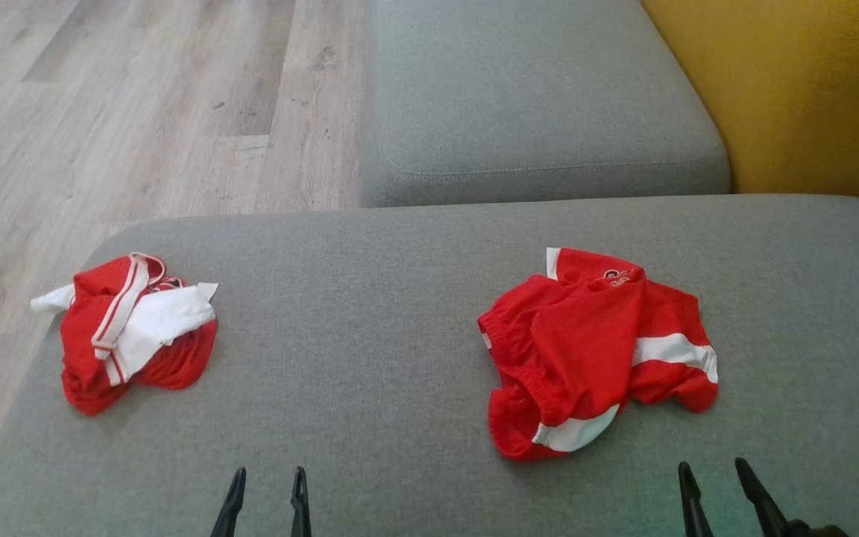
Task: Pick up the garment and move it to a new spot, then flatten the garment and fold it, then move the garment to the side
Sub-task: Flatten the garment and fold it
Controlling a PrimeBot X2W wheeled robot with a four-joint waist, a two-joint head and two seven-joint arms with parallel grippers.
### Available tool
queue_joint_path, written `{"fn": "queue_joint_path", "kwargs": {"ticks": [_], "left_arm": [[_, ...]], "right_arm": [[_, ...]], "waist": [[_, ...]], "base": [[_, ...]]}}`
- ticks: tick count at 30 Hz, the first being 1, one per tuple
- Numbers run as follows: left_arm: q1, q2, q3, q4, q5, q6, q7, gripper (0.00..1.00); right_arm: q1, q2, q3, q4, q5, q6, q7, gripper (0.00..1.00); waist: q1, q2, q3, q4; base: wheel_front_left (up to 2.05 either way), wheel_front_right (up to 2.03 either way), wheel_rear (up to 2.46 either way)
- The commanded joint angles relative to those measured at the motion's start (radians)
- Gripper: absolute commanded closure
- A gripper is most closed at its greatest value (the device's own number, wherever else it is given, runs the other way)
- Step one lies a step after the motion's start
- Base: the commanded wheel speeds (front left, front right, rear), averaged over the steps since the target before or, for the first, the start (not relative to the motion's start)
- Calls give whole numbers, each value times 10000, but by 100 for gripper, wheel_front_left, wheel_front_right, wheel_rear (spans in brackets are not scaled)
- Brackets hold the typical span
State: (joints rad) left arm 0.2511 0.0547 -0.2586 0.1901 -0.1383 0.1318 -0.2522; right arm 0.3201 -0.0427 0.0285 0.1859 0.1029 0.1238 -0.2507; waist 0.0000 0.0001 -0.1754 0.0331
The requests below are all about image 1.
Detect red white sports jersey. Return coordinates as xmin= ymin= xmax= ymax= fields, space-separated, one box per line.
xmin=31 ymin=252 xmax=220 ymax=417

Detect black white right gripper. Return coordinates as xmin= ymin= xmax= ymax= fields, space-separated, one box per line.
xmin=678 ymin=456 xmax=852 ymax=537

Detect red white sports shorts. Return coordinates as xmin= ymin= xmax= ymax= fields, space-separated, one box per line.
xmin=477 ymin=247 xmax=720 ymax=462

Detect large grey sofa seat cushion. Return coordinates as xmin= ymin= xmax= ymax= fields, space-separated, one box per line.
xmin=0 ymin=194 xmax=859 ymax=537

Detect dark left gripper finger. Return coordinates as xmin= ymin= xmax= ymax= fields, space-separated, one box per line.
xmin=210 ymin=467 xmax=247 ymax=537
xmin=290 ymin=466 xmax=312 ymax=537

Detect grey sofa chaise cushion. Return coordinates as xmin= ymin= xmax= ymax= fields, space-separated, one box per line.
xmin=359 ymin=0 xmax=732 ymax=208

